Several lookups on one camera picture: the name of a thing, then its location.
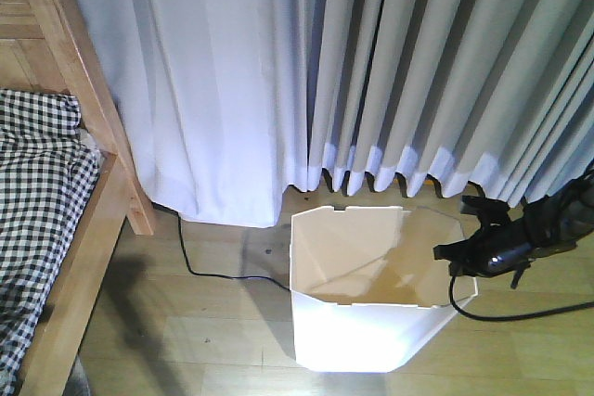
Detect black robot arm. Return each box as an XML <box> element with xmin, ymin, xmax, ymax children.
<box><xmin>433</xmin><ymin>172</ymin><xmax>593</xmax><ymax>288</ymax></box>

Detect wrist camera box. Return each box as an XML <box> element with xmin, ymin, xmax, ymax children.
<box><xmin>460</xmin><ymin>195</ymin><xmax>511</xmax><ymax>227</ymax></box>

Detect light grey curtain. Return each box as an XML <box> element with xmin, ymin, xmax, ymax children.
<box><xmin>78</xmin><ymin>0</ymin><xmax>593</xmax><ymax>227</ymax></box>

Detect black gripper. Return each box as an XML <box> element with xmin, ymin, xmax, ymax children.
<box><xmin>433</xmin><ymin>224</ymin><xmax>534</xmax><ymax>278</ymax></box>

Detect black floor power cord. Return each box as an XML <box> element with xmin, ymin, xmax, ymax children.
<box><xmin>152</xmin><ymin>203</ymin><xmax>291</xmax><ymax>290</ymax></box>

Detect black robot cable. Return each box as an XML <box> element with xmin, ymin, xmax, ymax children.
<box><xmin>447</xmin><ymin>261</ymin><xmax>594</xmax><ymax>323</ymax></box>

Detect wooden bed frame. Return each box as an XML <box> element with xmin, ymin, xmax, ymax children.
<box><xmin>1</xmin><ymin>0</ymin><xmax>155</xmax><ymax>395</ymax></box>

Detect white trash bin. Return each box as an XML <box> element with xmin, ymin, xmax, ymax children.
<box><xmin>290</xmin><ymin>206</ymin><xmax>478</xmax><ymax>373</ymax></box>

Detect grey round rug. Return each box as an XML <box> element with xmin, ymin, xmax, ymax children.
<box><xmin>62</xmin><ymin>356</ymin><xmax>92</xmax><ymax>396</ymax></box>

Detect black white checkered bedding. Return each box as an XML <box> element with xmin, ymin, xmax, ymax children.
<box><xmin>1</xmin><ymin>88</ymin><xmax>100</xmax><ymax>395</ymax></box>

